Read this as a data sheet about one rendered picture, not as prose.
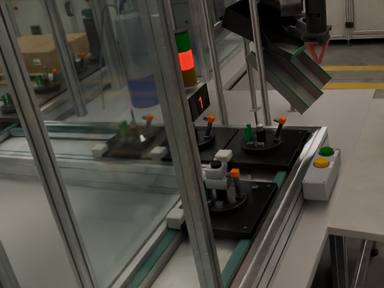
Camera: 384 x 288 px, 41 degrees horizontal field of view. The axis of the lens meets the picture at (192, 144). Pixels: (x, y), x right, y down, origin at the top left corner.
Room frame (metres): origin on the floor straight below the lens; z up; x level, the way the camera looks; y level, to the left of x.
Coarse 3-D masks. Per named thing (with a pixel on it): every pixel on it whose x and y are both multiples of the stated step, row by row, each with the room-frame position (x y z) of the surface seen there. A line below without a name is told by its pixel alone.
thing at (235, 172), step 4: (232, 172) 1.19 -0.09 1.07; (236, 172) 1.18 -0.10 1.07; (228, 176) 1.20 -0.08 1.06; (232, 176) 1.19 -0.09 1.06; (236, 176) 1.18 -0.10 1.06; (236, 180) 1.19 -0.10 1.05; (236, 184) 1.19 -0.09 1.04; (240, 184) 1.19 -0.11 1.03; (236, 188) 1.19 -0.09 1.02; (240, 188) 1.19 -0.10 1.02; (236, 192) 1.19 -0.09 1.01; (240, 192) 1.19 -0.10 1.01
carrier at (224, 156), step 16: (256, 112) 1.57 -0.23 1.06; (240, 144) 1.55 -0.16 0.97; (256, 144) 1.49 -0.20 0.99; (272, 144) 1.47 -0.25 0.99; (288, 144) 1.48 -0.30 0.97; (224, 160) 1.45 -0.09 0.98; (240, 160) 1.44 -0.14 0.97; (256, 160) 1.42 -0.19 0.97; (272, 160) 1.40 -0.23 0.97; (288, 160) 1.38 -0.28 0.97
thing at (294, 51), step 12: (228, 12) 1.79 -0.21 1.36; (240, 12) 1.90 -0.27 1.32; (264, 12) 1.85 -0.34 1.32; (228, 24) 1.80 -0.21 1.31; (240, 24) 1.77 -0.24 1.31; (264, 24) 1.85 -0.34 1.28; (276, 24) 1.82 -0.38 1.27; (252, 36) 1.74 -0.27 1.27; (264, 36) 1.71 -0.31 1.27; (276, 36) 1.80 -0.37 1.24; (288, 36) 1.79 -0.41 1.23; (276, 48) 1.69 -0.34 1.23; (288, 48) 1.73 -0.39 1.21; (300, 48) 1.70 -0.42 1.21
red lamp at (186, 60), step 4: (184, 52) 1.39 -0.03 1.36; (188, 52) 1.39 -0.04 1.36; (180, 56) 1.38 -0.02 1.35; (184, 56) 1.38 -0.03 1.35; (188, 56) 1.38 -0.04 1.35; (192, 56) 1.40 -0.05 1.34; (180, 60) 1.38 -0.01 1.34; (184, 60) 1.38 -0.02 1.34; (188, 60) 1.38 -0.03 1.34; (192, 60) 1.39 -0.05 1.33; (180, 64) 1.38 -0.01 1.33; (184, 64) 1.38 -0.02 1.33; (188, 64) 1.38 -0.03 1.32; (192, 64) 1.39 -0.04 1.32; (184, 68) 1.38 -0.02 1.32; (188, 68) 1.38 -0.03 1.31
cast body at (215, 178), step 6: (210, 162) 1.24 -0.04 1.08; (216, 162) 1.22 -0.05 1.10; (210, 168) 1.21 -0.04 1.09; (216, 168) 1.20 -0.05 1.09; (222, 168) 1.20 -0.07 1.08; (210, 174) 1.20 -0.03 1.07; (216, 174) 1.20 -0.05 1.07; (222, 174) 1.20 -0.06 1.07; (204, 180) 1.23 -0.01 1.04; (210, 180) 1.21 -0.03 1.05; (216, 180) 1.20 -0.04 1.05; (222, 180) 1.19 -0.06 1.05; (228, 180) 1.19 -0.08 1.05; (210, 186) 1.21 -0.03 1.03; (216, 186) 1.20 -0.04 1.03; (222, 186) 1.19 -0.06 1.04; (228, 186) 1.19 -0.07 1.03
